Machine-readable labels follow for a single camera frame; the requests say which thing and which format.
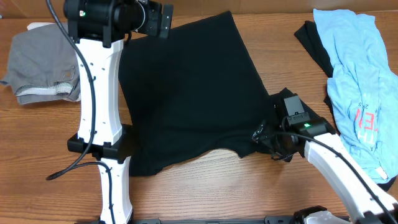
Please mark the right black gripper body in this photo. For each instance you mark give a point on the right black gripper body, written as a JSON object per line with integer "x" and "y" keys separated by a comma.
{"x": 278, "y": 144}

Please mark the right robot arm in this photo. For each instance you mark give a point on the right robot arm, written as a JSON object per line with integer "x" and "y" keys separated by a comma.
{"x": 316, "y": 142}

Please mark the black t-shirt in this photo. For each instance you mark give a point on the black t-shirt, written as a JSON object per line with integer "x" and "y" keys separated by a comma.
{"x": 195, "y": 91}

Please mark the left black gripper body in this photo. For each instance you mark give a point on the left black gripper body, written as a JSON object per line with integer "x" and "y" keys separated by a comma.
{"x": 148, "y": 22}

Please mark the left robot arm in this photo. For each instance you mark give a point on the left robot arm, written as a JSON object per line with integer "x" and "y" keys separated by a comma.
{"x": 98, "y": 30}

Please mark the grey folded shorts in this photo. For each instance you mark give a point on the grey folded shorts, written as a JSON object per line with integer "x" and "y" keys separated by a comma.
{"x": 42, "y": 66}

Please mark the light blue t-shirt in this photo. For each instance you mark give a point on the light blue t-shirt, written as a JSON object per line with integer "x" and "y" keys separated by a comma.
{"x": 360, "y": 87}

